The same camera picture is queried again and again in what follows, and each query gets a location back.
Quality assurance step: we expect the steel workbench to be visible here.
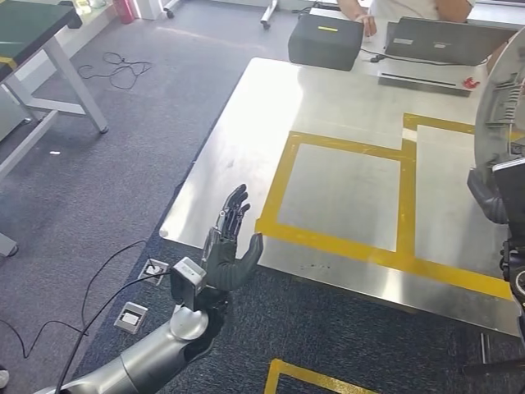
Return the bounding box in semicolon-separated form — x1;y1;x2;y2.
158;54;525;338

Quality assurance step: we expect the steel floor socket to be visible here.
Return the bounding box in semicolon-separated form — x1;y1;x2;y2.
138;259;170;286
113;301;149;335

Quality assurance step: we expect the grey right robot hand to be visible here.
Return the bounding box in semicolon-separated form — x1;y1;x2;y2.
466;167;509;226

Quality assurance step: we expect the black case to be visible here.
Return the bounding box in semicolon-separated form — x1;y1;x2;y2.
287;13;365;71

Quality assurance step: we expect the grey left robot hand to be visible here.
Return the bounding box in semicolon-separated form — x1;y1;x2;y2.
201;183;264;292

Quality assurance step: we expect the black floor cable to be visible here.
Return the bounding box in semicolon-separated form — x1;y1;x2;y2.
0;239;149;360

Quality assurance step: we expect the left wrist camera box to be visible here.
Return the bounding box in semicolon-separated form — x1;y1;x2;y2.
170;257;207;311

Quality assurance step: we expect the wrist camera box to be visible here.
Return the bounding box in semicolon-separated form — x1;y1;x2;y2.
492;158;525;235
170;257;207;311

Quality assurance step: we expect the black cable coil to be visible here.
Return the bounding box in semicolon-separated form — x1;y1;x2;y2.
78;51;152;91

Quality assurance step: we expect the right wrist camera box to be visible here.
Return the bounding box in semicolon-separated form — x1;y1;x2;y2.
492;158;525;235

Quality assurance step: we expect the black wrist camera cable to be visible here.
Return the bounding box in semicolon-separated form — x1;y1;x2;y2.
55;270;173;394

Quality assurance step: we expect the grey laptop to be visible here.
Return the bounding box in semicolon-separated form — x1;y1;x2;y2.
377;16;518;98

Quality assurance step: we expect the green-topped table white frame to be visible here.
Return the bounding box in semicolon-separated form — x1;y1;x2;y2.
0;0;109;257

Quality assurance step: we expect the red fire extinguisher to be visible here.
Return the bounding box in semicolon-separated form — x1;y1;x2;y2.
112;0;136;25

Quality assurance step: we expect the silver plastic wheel hubcap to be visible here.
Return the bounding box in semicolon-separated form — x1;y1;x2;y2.
474;27;525;170

